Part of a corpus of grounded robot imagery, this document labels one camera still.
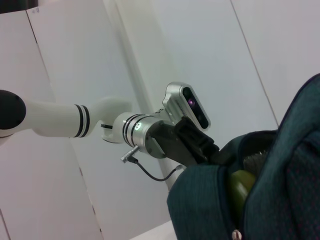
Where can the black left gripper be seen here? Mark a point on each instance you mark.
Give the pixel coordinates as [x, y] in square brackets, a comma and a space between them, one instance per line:
[180, 145]

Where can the green cucumber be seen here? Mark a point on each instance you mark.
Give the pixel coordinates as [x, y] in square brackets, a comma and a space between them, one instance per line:
[240, 187]

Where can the teal insulated lunch bag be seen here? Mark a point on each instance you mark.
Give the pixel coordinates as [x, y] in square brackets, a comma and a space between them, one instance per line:
[287, 187]

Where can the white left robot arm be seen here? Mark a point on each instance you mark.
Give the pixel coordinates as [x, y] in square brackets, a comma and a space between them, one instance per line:
[55, 120]

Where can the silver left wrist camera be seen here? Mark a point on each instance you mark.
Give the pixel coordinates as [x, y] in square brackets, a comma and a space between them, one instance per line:
[177, 100]

